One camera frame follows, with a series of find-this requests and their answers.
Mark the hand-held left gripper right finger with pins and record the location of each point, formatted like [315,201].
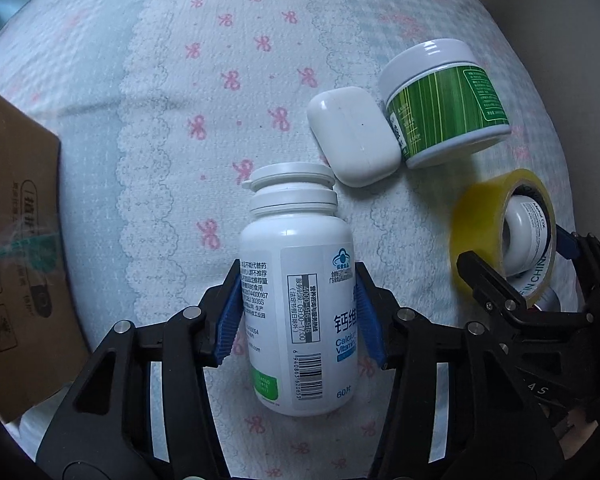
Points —
[369,315]

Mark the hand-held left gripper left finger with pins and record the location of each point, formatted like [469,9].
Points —
[229,310]

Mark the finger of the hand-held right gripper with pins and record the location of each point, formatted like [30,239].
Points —
[566,245]
[490,290]

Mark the small white jar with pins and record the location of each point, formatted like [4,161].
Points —
[522,235]

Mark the yellow tape roll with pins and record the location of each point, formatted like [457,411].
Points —
[475,220]

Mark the white pill bottle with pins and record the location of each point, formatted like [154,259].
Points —
[300,240]

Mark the green jar with white lid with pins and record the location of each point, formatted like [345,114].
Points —
[445,110]

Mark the white earbuds case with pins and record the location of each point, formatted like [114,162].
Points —
[352,132]

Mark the cardboard box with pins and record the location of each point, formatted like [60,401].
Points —
[15,240]

